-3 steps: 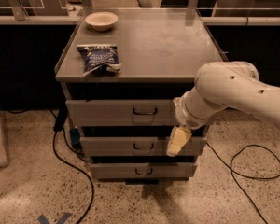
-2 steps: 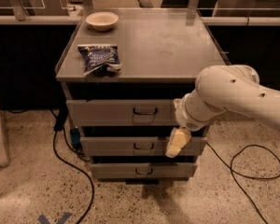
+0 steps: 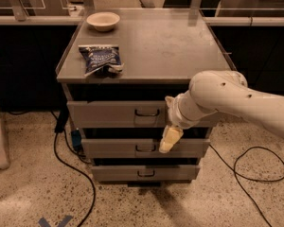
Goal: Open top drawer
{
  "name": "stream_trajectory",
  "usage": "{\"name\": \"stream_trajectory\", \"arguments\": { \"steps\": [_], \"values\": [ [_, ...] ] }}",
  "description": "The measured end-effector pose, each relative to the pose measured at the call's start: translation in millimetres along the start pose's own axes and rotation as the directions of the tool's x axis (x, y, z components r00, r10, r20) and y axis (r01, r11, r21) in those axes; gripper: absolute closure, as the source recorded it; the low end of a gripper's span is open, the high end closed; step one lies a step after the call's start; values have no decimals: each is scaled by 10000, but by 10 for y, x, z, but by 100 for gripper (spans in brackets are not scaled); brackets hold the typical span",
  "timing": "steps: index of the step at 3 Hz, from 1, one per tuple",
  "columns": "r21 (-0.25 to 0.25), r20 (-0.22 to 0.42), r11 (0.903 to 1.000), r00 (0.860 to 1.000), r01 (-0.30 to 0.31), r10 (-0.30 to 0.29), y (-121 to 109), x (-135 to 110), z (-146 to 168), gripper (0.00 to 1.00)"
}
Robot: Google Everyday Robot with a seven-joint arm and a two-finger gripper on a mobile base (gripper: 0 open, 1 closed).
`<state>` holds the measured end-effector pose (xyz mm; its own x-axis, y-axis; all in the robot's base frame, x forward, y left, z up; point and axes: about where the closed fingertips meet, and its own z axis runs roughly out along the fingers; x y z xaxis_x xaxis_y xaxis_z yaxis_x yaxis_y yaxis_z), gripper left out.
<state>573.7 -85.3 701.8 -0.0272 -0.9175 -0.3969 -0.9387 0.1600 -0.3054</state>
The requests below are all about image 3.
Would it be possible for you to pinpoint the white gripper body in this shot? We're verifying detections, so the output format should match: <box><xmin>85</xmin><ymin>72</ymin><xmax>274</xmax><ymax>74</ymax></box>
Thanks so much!
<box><xmin>165</xmin><ymin>91</ymin><xmax>212</xmax><ymax>130</ymax></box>

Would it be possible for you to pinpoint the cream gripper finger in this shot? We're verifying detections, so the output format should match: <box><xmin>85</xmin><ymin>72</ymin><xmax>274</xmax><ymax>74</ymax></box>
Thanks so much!
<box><xmin>159</xmin><ymin>126</ymin><xmax>183</xmax><ymax>153</ymax></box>

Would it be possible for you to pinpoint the grey top drawer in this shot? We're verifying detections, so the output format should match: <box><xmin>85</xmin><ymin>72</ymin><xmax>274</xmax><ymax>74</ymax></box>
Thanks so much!
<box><xmin>66</xmin><ymin>99</ymin><xmax>227</xmax><ymax>129</ymax></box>

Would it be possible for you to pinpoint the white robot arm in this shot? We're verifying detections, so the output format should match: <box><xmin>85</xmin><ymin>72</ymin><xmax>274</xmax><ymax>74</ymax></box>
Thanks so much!
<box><xmin>159</xmin><ymin>71</ymin><xmax>284</xmax><ymax>153</ymax></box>

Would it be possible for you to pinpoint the grey metal drawer cabinet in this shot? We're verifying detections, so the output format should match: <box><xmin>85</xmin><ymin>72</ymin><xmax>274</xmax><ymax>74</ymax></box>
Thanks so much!
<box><xmin>57</xmin><ymin>9</ymin><xmax>229</xmax><ymax>171</ymax></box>

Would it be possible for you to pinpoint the grey middle drawer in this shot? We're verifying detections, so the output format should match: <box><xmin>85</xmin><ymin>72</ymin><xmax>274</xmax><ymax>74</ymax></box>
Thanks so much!
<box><xmin>81</xmin><ymin>139</ymin><xmax>209</xmax><ymax>159</ymax></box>

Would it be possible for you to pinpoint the blue power adapter box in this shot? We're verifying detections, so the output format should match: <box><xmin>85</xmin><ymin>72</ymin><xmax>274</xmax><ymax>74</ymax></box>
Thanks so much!
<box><xmin>71</xmin><ymin>130</ymin><xmax>81</xmax><ymax>150</ymax></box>

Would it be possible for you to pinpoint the blue chip bag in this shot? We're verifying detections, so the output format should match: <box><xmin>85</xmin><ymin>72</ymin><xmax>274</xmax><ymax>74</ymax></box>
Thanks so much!
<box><xmin>79</xmin><ymin>44</ymin><xmax>124</xmax><ymax>78</ymax></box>

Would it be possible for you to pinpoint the white ceramic bowl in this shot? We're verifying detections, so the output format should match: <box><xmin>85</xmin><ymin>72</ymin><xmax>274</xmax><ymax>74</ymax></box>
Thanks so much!
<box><xmin>86</xmin><ymin>12</ymin><xmax>120</xmax><ymax>32</ymax></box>

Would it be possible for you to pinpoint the black cable right floor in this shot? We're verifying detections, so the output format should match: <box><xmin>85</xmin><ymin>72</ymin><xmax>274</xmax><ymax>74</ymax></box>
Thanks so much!
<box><xmin>209</xmin><ymin>144</ymin><xmax>284</xmax><ymax>227</ymax></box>

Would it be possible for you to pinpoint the black cable floor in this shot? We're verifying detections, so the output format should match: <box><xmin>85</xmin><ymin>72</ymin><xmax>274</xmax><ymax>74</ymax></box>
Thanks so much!
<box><xmin>209</xmin><ymin>144</ymin><xmax>284</xmax><ymax>227</ymax></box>
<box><xmin>50</xmin><ymin>110</ymin><xmax>97</xmax><ymax>227</ymax></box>

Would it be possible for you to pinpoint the black cable left floor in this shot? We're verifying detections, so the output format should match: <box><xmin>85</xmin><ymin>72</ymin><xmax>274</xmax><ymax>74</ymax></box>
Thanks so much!
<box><xmin>50</xmin><ymin>110</ymin><xmax>97</xmax><ymax>227</ymax></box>

